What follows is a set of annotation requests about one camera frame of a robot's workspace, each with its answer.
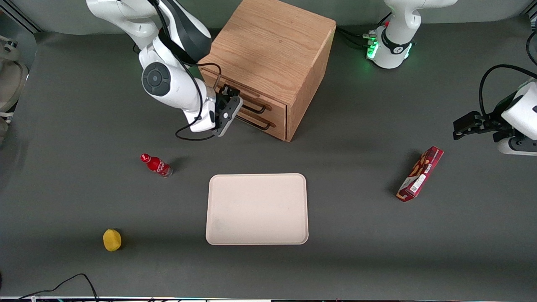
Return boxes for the oak drawer with black handle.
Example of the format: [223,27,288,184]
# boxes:
[201,67,288,123]
[229,107,288,141]

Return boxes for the oak wooden drawer cabinet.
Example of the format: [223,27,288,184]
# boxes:
[198,0,337,142]

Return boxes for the red tartan shortbread box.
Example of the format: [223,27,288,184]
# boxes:
[396,146,444,203]

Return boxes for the small red soda bottle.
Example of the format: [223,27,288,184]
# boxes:
[140,153,173,178]

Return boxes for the beige rectangular tray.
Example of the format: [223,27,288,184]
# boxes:
[206,173,309,246]

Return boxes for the yellow lemon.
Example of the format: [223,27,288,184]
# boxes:
[103,229,123,252]

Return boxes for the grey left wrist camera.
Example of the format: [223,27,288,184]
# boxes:
[498,138,537,156]

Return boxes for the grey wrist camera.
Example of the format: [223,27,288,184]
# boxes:
[498,138,537,156]
[212,96,244,137]

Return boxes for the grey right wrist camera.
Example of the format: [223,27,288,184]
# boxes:
[212,96,244,137]

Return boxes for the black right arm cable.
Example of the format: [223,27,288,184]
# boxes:
[149,0,223,141]

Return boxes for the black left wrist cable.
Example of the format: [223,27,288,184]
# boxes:
[480,64,537,119]

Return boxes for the black hanging cable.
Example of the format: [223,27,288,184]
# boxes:
[526,29,537,66]

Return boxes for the black arm base cables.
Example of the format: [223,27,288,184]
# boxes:
[337,13,393,50]

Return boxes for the thin black table cable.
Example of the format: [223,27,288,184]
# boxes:
[17,273,99,301]

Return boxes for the aluminium frame rail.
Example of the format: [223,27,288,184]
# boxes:
[0,0,42,34]

